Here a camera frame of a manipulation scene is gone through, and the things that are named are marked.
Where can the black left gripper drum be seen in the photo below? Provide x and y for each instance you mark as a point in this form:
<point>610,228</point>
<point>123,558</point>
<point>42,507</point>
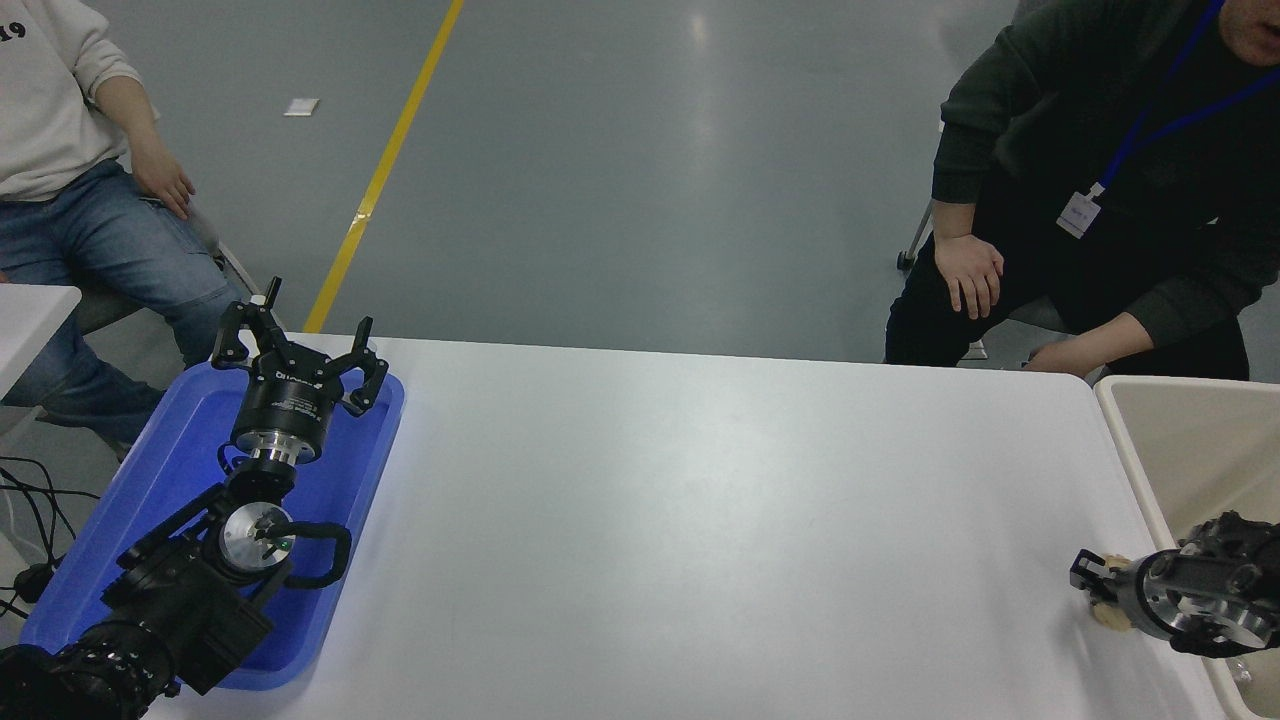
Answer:
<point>285,405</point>

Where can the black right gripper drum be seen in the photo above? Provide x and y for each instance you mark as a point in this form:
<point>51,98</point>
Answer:
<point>1130,595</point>

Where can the tan paper ball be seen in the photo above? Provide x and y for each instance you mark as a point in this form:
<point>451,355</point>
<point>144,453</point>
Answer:
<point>1112,618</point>

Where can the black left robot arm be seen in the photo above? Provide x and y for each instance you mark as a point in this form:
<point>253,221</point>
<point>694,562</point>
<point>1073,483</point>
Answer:
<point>180,600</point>

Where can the person's left forearm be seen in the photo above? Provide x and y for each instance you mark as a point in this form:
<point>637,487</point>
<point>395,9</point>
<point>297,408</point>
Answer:
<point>125,115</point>
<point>1115,340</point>

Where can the person's right forearm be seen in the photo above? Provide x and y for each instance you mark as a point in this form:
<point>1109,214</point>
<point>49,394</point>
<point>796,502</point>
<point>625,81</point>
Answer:
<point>962,180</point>

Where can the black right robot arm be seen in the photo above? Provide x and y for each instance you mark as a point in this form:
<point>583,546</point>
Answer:
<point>1225,575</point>

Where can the person's left hand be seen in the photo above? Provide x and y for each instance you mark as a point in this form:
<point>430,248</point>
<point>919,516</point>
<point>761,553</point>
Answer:
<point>162,182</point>
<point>1058,360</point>

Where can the person's right hand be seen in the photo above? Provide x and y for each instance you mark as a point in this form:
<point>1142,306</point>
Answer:
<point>968,275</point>

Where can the blue plastic tray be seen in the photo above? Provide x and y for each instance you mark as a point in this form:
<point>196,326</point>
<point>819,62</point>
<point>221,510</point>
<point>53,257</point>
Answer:
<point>170,450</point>

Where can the clear crumpled plastic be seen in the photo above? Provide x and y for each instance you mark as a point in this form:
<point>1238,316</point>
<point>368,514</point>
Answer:
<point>1241,670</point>

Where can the large pale bin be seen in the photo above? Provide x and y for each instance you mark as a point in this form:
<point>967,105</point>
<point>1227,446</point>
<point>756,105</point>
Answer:
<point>1190,450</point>

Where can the grey chair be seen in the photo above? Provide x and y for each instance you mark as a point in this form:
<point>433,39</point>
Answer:
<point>100,305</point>

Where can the white paper scrap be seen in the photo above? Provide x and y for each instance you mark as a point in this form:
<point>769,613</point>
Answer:
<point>301,106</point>

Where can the white side table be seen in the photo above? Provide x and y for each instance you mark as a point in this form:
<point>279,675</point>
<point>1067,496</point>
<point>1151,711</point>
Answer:
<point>30,325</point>

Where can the black power plug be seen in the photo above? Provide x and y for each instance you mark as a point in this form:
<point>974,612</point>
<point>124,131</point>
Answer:
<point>32,582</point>

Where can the person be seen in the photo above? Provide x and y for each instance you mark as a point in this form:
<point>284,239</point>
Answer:
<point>50,100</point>
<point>1100,80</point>

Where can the white ID badge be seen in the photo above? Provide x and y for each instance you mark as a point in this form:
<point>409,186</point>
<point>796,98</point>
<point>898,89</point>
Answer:
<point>1078,214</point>

